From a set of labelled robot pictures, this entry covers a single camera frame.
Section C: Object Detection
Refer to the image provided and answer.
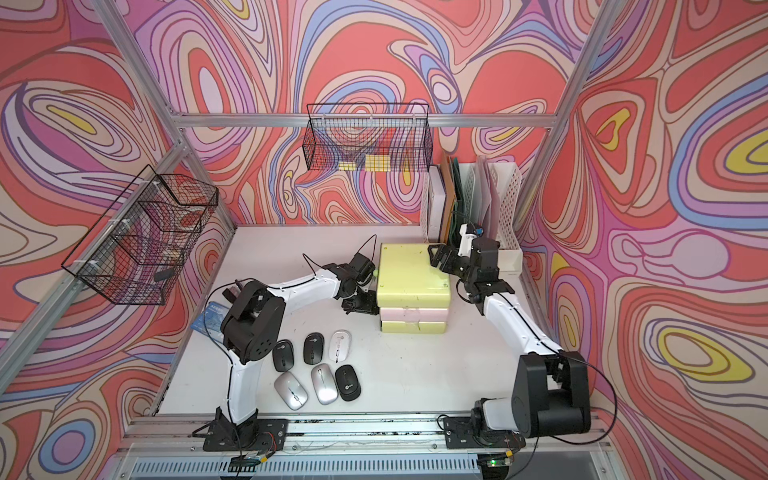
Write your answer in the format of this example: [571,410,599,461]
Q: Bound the white computer mouse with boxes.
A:
[328,329,352,364]

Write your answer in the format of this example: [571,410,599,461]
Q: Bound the green drawer cabinet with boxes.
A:
[376,243,451,335]

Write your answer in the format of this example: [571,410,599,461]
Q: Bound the black computer mouse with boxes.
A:
[335,365,361,402]
[303,332,325,365]
[272,339,295,373]

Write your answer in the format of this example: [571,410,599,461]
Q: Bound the silver computer mouse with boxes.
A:
[310,363,339,405]
[274,371,308,411]

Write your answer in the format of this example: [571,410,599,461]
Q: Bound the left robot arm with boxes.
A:
[193,252,379,454]

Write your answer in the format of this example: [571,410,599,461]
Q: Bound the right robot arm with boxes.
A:
[427,237,591,438]

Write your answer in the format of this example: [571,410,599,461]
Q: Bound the green folder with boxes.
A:
[449,158,468,247]

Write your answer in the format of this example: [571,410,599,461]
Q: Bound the brown folder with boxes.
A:
[439,152,456,244]

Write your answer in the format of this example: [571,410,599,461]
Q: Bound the white file organizer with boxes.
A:
[420,156,523,276]

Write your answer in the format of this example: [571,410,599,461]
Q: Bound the yellow sticky note pad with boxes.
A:
[364,154,391,172]

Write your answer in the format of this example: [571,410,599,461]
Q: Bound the blue card pack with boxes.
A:
[191,302,229,343]

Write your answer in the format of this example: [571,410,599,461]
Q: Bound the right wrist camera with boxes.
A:
[458,223,484,257]

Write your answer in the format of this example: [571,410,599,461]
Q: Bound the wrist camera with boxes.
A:
[349,252,375,276]
[458,223,484,257]

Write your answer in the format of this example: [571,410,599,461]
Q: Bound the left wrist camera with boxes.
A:
[349,252,375,276]

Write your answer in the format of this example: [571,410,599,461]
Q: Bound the back black wire basket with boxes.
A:
[302,102,434,173]

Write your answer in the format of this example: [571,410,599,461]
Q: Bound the black wire basket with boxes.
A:
[61,166,219,306]
[302,102,434,173]

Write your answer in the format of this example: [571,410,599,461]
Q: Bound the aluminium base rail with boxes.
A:
[104,412,626,479]

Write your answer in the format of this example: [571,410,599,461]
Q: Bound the left black wire basket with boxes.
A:
[61,166,219,306]

